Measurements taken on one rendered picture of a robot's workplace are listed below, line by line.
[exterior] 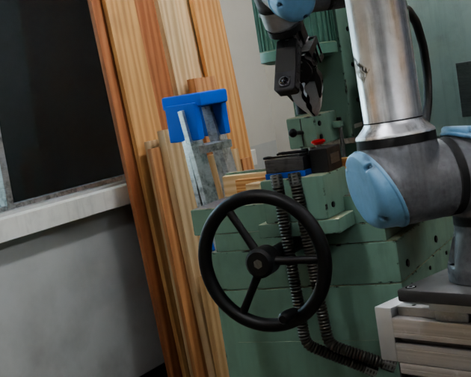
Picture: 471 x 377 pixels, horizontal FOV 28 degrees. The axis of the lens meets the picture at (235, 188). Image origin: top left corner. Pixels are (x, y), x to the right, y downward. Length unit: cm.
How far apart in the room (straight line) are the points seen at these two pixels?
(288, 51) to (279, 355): 68
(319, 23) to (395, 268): 56
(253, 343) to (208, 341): 146
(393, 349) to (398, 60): 48
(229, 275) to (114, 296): 159
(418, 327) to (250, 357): 71
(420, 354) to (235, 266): 69
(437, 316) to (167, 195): 214
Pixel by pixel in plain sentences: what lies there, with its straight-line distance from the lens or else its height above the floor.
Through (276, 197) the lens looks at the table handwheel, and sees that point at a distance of 180.
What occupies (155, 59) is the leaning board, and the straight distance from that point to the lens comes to 380.
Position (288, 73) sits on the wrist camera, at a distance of 183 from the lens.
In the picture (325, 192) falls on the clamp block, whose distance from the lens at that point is 186.
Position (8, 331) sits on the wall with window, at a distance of 325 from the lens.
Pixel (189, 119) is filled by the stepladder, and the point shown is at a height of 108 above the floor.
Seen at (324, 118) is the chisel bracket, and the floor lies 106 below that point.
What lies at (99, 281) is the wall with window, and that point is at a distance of 359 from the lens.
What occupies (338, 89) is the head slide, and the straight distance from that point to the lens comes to 219.
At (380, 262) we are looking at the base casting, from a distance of 196.
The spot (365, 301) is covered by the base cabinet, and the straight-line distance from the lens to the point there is 199.
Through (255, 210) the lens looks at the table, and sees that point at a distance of 204.
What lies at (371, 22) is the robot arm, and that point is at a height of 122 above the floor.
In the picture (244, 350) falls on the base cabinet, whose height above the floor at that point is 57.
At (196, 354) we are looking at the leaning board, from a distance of 358.
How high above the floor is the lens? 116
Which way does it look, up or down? 6 degrees down
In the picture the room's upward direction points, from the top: 9 degrees counter-clockwise
